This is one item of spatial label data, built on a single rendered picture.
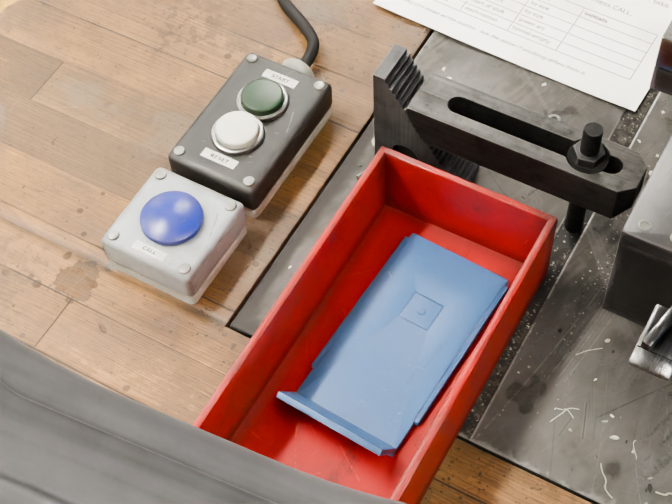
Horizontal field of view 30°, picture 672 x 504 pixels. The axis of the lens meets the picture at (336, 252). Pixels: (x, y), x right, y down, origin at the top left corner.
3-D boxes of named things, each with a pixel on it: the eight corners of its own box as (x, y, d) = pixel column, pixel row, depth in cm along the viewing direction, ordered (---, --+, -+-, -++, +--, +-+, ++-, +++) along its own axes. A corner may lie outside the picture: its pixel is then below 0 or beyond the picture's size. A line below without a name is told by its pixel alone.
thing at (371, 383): (279, 418, 74) (275, 395, 72) (412, 235, 81) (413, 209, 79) (379, 476, 72) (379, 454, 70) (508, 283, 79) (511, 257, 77)
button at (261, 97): (235, 120, 86) (232, 101, 84) (257, 91, 87) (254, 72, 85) (271, 135, 85) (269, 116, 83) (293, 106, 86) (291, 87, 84)
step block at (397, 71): (374, 162, 85) (372, 74, 78) (394, 132, 87) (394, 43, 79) (459, 198, 83) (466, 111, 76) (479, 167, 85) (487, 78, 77)
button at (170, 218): (132, 242, 80) (126, 224, 79) (166, 197, 82) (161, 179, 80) (184, 266, 79) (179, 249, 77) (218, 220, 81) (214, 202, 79)
